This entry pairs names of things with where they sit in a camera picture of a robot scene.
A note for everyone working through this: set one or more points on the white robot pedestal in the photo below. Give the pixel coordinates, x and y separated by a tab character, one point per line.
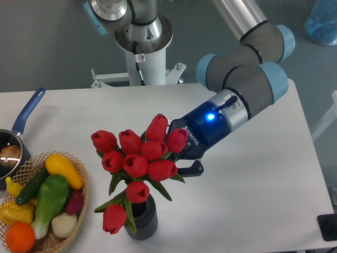
143	69

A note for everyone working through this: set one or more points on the black device at edge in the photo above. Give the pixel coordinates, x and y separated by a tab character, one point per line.
327	224

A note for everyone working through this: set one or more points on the yellow corn pumpkin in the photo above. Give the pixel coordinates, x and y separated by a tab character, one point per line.
11	213

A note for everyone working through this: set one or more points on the blue handled saucepan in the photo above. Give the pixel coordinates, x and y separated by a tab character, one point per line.
13	136

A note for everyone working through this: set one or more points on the yellow banana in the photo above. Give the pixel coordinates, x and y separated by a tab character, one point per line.
12	187

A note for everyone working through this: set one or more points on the red tulip bouquet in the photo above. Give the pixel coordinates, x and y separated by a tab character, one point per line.
137	160

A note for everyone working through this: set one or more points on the blue translucent container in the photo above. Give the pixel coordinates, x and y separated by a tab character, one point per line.
321	22

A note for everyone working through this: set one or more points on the dark green cucumber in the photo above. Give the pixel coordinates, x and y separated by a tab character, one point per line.
30	190

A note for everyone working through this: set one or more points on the white frame at right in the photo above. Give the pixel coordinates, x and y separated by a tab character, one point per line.
326	120

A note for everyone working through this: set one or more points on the green bok choy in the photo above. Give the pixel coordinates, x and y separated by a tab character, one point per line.
51	199

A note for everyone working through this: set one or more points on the brown bread roll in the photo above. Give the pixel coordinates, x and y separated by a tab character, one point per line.
10	156

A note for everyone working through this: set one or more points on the dark grey ribbed vase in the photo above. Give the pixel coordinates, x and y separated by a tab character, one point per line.
142	219

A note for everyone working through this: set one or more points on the white garlic bulb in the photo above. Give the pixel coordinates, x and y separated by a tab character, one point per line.
63	224

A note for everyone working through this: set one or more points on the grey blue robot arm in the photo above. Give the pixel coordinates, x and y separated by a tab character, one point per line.
245	82

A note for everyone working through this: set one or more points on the purple red radish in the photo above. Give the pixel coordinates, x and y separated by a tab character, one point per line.
75	202

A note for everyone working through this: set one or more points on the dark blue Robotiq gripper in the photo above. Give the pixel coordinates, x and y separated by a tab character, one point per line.
206	125

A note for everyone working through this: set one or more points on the orange fruit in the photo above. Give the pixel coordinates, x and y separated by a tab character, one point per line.
20	237

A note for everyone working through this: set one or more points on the yellow squash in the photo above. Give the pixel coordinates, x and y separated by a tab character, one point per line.
58	164

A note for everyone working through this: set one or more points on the woven wicker basket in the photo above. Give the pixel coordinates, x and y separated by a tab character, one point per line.
49	243

